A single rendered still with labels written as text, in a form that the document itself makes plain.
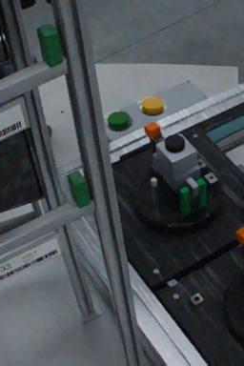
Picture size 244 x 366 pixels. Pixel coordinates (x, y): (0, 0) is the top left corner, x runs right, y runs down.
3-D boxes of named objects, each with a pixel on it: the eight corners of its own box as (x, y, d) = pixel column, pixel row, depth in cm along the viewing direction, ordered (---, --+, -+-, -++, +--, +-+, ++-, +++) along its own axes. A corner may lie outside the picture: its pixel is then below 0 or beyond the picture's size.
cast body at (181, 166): (152, 168, 101) (150, 133, 96) (177, 155, 102) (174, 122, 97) (183, 203, 96) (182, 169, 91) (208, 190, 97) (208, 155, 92)
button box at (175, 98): (96, 143, 124) (92, 118, 120) (191, 101, 130) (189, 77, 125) (115, 166, 120) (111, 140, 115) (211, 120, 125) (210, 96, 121)
